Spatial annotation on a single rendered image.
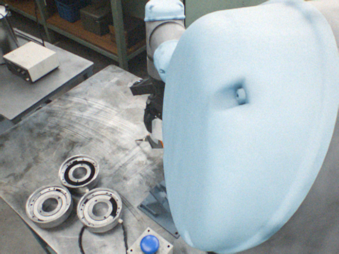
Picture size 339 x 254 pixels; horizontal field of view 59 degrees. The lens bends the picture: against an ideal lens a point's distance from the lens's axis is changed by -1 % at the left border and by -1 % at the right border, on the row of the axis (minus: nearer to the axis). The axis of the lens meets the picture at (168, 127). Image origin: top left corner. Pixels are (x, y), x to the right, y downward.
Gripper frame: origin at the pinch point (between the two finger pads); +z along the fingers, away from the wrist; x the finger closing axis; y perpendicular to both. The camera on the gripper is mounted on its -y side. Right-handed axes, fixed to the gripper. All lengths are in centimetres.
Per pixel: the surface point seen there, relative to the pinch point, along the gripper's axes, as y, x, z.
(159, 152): -1.3, 1.1, 8.7
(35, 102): -63, -7, 18
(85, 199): -2.3, -23.7, 7.1
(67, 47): -200, 81, 74
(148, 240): 17.9, -21.8, 3.5
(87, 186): -4.9, -21.1, 6.5
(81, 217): 0.9, -27.2, 7.5
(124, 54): -118, 83, 53
